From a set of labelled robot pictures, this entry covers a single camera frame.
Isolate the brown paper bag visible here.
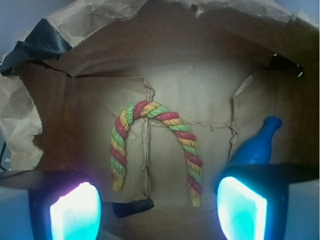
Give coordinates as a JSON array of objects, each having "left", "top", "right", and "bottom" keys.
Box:
[{"left": 0, "top": 0, "right": 320, "bottom": 218}]

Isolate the blue plastic bottle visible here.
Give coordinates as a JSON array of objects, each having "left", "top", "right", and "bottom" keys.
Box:
[{"left": 230, "top": 116, "right": 283, "bottom": 165}]

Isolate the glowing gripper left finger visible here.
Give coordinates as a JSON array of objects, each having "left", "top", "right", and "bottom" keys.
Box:
[{"left": 0, "top": 170, "right": 101, "bottom": 240}]

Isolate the multicolored twisted rope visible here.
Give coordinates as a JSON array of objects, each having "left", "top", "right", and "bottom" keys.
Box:
[{"left": 109, "top": 100, "right": 205, "bottom": 208}]

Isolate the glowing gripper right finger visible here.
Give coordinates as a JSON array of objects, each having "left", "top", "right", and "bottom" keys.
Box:
[{"left": 215, "top": 163, "right": 320, "bottom": 240}]

